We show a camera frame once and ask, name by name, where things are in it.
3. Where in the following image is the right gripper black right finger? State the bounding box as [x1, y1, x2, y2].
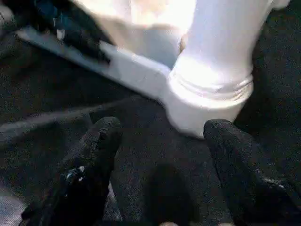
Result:
[203, 118, 301, 226]

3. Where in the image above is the black mat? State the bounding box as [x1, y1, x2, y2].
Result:
[0, 0, 301, 226]

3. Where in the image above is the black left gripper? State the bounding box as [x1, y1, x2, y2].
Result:
[32, 0, 111, 65]

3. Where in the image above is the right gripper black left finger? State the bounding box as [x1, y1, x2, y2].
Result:
[21, 116, 124, 226]

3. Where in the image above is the white plastic table leg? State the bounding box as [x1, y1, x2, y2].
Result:
[168, 0, 291, 101]

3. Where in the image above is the white plastic table top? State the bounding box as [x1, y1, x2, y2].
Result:
[15, 0, 256, 140]

